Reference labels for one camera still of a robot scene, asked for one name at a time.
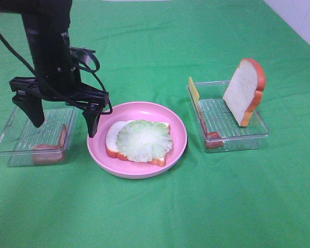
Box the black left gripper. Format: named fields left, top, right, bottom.
left=9, top=73, right=111, bottom=138

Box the right clear plastic tray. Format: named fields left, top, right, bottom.
left=187, top=81, right=270, bottom=153

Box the clear plastic tray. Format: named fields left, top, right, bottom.
left=0, top=105, right=76, bottom=167
left=187, top=81, right=270, bottom=153

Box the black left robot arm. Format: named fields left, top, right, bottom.
left=0, top=1, right=112, bottom=137

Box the bacon strip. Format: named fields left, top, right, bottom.
left=197, top=106, right=224, bottom=149
left=32, top=124, right=68, bottom=164

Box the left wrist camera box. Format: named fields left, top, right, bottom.
left=70, top=47, right=96, bottom=67

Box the bread slice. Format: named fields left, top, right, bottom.
left=105, top=120, right=171, bottom=167
left=223, top=58, right=267, bottom=127

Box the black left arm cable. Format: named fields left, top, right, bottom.
left=0, top=20, right=113, bottom=116

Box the green tablecloth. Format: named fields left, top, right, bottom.
left=0, top=1, right=310, bottom=247

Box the yellow cheese slice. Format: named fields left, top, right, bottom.
left=189, top=76, right=199, bottom=105

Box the green lettuce leaf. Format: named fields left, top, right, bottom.
left=116, top=119, right=174, bottom=163

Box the pink round plate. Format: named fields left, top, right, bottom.
left=87, top=101, right=188, bottom=179

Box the left clear plastic tray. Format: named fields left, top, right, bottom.
left=0, top=105, right=76, bottom=167

